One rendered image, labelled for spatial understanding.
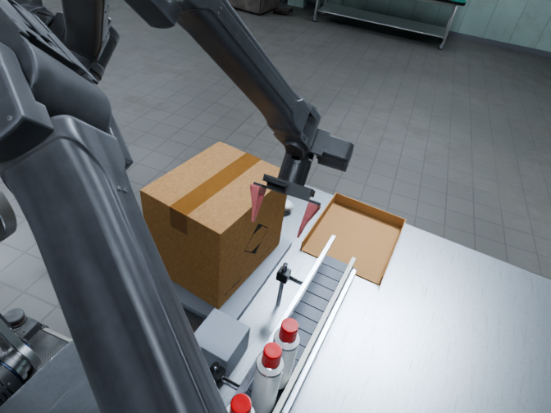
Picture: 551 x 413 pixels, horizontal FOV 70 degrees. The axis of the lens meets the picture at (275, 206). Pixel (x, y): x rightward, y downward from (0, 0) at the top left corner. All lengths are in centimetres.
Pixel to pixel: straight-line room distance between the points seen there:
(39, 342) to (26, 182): 160
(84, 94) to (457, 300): 115
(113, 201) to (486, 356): 108
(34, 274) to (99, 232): 218
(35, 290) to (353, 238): 164
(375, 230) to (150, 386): 120
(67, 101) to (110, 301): 13
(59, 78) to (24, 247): 232
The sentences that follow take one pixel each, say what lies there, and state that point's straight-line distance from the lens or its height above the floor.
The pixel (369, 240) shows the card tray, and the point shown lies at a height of 83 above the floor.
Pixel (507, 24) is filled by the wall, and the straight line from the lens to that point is 784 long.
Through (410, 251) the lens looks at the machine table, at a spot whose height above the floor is 83.
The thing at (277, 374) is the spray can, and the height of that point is 104.
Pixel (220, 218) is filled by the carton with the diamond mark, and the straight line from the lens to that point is 89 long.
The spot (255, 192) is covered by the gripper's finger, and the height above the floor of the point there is 123.
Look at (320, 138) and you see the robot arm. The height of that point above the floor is 134.
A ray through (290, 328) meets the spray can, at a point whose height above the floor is 108.
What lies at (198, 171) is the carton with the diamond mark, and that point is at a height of 112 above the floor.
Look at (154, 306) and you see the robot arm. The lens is 24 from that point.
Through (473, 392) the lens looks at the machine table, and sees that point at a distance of 114.
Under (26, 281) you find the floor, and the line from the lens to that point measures 241.
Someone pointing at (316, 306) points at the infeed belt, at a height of 88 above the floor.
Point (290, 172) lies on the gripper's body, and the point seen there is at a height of 128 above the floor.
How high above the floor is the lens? 171
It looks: 39 degrees down
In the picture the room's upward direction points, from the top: 8 degrees clockwise
